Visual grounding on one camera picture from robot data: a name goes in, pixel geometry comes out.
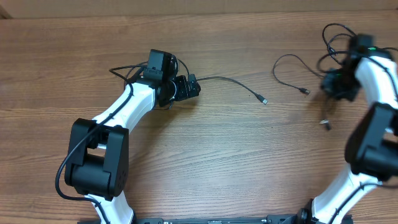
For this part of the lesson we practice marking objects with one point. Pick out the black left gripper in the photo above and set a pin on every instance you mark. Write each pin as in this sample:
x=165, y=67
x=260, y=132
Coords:
x=185, y=91

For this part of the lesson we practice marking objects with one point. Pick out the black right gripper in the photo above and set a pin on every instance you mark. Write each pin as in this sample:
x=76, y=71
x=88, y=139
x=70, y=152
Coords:
x=333, y=86

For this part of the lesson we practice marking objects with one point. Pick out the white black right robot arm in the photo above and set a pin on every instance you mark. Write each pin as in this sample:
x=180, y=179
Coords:
x=371, y=160

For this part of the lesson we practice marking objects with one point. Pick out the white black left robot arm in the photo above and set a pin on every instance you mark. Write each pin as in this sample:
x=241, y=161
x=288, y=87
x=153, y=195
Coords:
x=96, y=167

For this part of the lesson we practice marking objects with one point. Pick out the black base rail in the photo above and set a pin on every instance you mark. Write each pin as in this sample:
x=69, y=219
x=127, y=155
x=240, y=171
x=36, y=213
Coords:
x=270, y=219

